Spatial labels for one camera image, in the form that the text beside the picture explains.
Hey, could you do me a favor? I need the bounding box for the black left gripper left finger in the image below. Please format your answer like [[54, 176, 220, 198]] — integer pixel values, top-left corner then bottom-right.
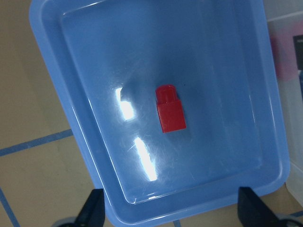
[[75, 189, 105, 227]]

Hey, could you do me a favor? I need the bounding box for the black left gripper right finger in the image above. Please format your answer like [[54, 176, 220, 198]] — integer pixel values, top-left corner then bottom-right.
[[237, 187, 285, 227]]

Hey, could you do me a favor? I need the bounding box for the red block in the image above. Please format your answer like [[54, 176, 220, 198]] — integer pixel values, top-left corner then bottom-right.
[[155, 84, 187, 133]]

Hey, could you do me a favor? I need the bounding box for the clear plastic storage box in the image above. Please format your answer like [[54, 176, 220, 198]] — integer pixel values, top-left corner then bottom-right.
[[267, 11, 303, 204]]

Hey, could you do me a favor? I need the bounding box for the blue plastic tray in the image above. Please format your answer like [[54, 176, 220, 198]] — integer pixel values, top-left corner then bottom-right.
[[29, 0, 290, 227]]

